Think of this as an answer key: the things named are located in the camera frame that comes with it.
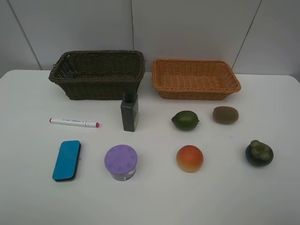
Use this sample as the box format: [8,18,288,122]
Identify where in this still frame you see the dark brown wicker basket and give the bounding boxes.
[49,50,145,100]

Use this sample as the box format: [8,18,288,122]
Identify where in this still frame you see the orange red peach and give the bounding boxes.
[176,145,204,173]

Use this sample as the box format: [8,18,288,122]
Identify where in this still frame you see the dark green rectangular bottle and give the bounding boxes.
[120,91,139,132]

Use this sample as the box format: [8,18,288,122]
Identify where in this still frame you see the green lime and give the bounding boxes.
[171,111,199,131]

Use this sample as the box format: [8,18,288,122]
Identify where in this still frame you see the brown kiwi fruit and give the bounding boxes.
[212,106,239,124]

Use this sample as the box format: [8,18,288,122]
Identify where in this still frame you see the dark purple mangosteen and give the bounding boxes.
[245,140,274,167]

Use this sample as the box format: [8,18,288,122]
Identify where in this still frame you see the purple lidded round can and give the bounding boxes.
[104,144,138,181]

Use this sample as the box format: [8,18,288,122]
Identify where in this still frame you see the orange wicker basket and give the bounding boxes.
[152,59,241,100]

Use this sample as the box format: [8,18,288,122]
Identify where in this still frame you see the blue whiteboard eraser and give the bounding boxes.
[52,140,81,182]

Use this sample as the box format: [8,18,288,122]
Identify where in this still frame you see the white marker red caps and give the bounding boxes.
[49,118,99,128]

